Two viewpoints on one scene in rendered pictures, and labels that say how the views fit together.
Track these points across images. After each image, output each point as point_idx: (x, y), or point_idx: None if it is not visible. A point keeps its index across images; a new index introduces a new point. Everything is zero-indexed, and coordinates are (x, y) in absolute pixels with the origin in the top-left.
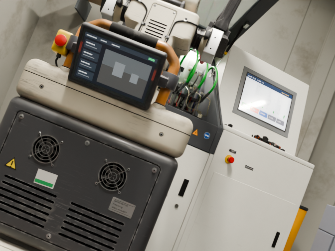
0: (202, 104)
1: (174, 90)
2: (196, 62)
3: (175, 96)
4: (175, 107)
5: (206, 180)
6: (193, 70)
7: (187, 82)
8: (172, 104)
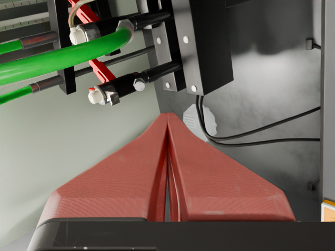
0: None
1: (58, 17)
2: (12, 78)
3: (138, 20)
4: (189, 0)
5: None
6: (87, 61)
7: (131, 32)
8: (167, 13)
